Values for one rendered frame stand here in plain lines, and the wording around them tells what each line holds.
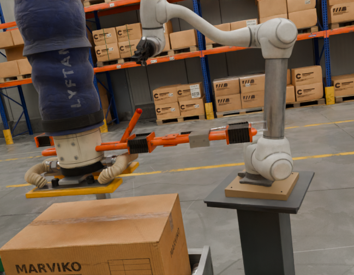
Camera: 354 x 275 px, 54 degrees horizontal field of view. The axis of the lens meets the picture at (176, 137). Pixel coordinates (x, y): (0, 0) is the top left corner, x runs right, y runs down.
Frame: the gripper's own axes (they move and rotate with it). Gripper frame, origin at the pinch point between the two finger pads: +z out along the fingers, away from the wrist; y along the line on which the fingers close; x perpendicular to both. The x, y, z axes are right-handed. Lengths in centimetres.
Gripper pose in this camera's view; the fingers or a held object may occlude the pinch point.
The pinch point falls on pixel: (136, 57)
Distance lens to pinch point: 146.1
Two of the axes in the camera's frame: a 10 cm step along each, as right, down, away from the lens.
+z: -1.6, 4.1, -9.0
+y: -0.4, 9.0, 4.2
